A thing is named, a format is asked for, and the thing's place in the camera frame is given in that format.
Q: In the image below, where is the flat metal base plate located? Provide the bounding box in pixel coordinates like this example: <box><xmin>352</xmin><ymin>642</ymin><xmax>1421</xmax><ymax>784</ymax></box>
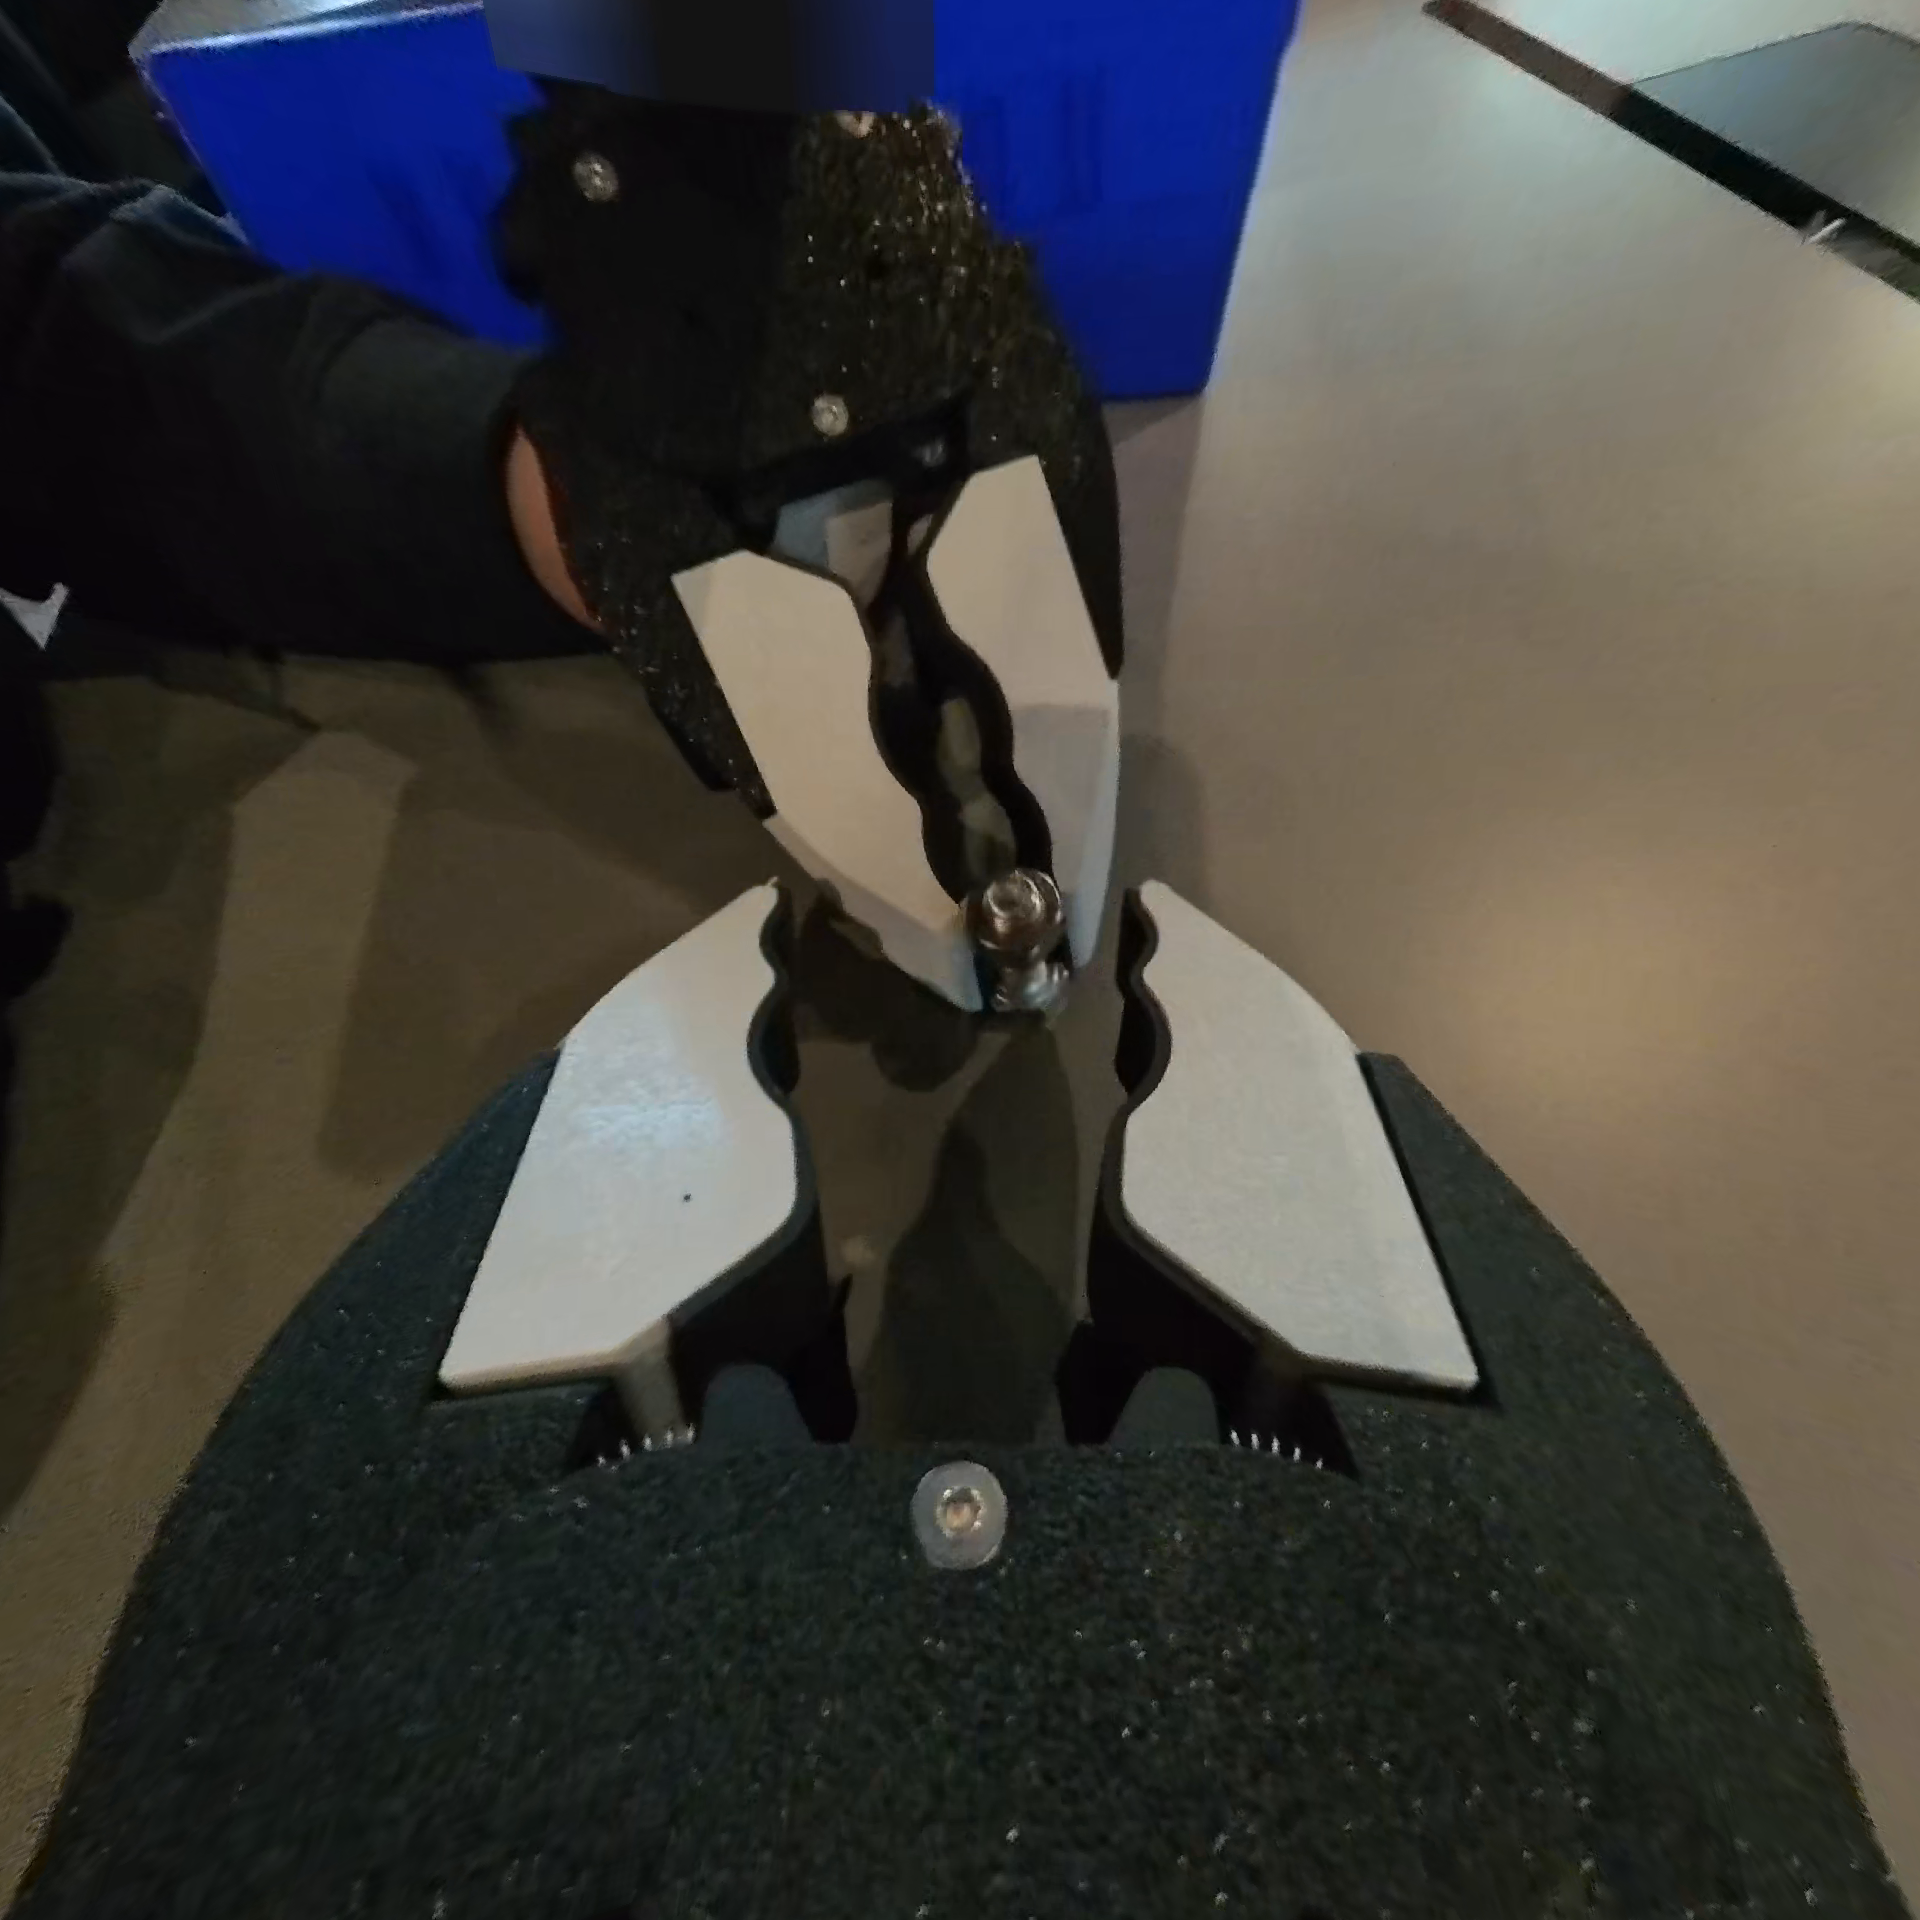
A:
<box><xmin>1627</xmin><ymin>23</ymin><xmax>1920</xmax><ymax>242</ymax></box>

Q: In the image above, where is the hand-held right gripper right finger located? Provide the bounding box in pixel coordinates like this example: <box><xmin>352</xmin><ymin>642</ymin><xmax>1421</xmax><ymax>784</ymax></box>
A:
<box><xmin>1098</xmin><ymin>876</ymin><xmax>1484</xmax><ymax>1399</ymax></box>

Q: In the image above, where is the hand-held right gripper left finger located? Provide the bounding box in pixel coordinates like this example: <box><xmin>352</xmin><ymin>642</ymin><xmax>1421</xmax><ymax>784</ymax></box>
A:
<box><xmin>434</xmin><ymin>883</ymin><xmax>825</xmax><ymax>1446</ymax></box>

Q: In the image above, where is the blue plastic bin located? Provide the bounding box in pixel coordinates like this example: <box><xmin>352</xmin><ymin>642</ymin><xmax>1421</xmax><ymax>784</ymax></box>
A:
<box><xmin>127</xmin><ymin>0</ymin><xmax>1304</xmax><ymax>405</ymax></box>

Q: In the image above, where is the person's left hand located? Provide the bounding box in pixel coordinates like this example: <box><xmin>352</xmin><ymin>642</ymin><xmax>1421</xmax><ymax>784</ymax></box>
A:
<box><xmin>503</xmin><ymin>423</ymin><xmax>602</xmax><ymax>630</ymax></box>

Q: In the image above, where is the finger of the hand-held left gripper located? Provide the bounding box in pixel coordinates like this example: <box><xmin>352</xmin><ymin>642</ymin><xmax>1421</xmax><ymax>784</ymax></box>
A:
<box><xmin>923</xmin><ymin>455</ymin><xmax>1123</xmax><ymax>971</ymax></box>
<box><xmin>672</xmin><ymin>487</ymin><xmax>993</xmax><ymax>1010</ymax></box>

